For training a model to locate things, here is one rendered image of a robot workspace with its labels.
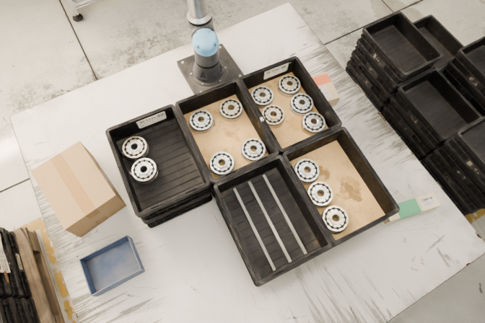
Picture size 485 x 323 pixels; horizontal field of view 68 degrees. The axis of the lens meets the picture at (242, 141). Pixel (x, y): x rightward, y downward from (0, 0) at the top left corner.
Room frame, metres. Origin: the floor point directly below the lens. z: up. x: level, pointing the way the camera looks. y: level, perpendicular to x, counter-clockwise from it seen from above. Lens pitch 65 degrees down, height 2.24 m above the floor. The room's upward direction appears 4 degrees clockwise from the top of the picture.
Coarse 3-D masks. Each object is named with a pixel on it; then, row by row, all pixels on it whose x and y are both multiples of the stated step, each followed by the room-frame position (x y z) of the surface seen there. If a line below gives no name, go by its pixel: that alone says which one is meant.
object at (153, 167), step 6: (138, 162) 0.52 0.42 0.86; (144, 162) 0.52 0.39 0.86; (150, 162) 0.53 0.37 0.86; (132, 168) 0.50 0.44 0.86; (150, 168) 0.50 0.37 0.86; (156, 168) 0.50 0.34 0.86; (132, 174) 0.47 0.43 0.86; (138, 174) 0.47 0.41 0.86; (150, 174) 0.47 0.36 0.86; (138, 180) 0.45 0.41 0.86; (144, 180) 0.45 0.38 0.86
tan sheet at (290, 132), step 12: (264, 84) 0.96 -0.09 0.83; (276, 84) 0.97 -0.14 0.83; (276, 96) 0.90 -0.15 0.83; (288, 108) 0.84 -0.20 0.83; (288, 120) 0.78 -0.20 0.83; (300, 120) 0.78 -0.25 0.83; (276, 132) 0.72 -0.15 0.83; (288, 132) 0.72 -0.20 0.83; (300, 132) 0.72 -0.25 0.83; (288, 144) 0.66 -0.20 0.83
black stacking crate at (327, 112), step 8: (296, 64) 1.03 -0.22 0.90; (288, 72) 1.04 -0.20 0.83; (296, 72) 1.02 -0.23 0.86; (248, 80) 0.93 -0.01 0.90; (256, 80) 0.95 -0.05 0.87; (264, 80) 0.97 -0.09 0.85; (304, 80) 0.96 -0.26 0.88; (248, 88) 0.93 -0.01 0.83; (304, 88) 0.95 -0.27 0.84; (312, 88) 0.91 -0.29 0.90; (312, 96) 0.89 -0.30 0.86; (320, 104) 0.84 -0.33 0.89; (320, 112) 0.82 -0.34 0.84; (328, 112) 0.79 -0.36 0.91; (328, 120) 0.77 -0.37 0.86
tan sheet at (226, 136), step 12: (204, 108) 0.81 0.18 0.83; (216, 108) 0.82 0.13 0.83; (216, 120) 0.75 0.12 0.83; (240, 120) 0.76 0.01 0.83; (192, 132) 0.69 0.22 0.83; (216, 132) 0.70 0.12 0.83; (228, 132) 0.70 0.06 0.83; (240, 132) 0.70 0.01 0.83; (252, 132) 0.71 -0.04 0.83; (204, 144) 0.63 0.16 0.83; (216, 144) 0.64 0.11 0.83; (228, 144) 0.64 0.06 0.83; (240, 144) 0.65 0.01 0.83; (204, 156) 0.58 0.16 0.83; (240, 156) 0.59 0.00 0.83; (264, 156) 0.59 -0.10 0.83
